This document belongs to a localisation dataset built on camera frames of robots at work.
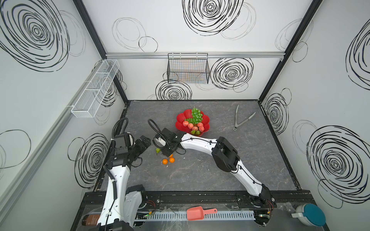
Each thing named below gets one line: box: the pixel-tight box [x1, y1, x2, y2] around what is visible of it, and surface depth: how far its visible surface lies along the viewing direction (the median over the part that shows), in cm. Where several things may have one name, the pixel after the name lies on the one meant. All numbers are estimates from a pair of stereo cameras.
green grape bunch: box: [184, 107, 203, 125], surface depth 107 cm
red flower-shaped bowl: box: [175, 108, 211, 137], surface depth 106 cm
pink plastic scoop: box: [186, 205, 218, 221], surface depth 71 cm
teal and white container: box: [290, 203, 326, 227], surface depth 66 cm
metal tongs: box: [232, 104, 257, 131], surface depth 107 cm
